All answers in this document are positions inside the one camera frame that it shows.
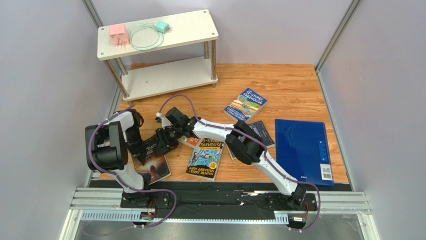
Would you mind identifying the pink cube power adapter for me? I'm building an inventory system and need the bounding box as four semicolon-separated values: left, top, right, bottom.
109;23;130;47

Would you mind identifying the Three Days to See book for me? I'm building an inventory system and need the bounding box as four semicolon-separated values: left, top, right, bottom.
132;135;172;185

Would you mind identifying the blue file folder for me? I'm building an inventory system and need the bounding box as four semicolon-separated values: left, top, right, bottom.
275;119;335;187

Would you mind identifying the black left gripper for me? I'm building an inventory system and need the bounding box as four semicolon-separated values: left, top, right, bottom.
125;126;150;165

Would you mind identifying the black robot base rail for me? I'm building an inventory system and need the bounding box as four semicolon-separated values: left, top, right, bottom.
120;181;318;221

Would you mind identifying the blue 91-Storey Treehouse book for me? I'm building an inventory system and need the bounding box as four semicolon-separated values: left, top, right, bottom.
224;88;269;123

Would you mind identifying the mint green charger plug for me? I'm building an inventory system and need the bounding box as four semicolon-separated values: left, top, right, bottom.
155;21;171;34

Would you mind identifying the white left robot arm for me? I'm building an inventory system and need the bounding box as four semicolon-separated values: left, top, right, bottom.
85;109;151;195

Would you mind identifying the orange 78-Storey Treehouse book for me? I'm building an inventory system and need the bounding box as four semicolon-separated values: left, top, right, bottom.
161;117;204;149

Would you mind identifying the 169-Storey Treehouse book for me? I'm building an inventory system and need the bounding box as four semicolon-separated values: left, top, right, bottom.
186;138;225;182

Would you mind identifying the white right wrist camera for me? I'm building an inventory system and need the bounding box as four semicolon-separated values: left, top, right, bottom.
155;112;172;129

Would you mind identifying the white two-tier shelf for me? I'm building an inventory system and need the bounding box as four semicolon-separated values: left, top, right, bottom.
97;9;219;102

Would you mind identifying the Nineteen Eighty-Four book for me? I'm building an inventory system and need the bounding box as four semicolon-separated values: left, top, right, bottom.
228;120;276;160

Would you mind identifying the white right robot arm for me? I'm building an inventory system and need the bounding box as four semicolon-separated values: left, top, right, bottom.
155;113;307;206

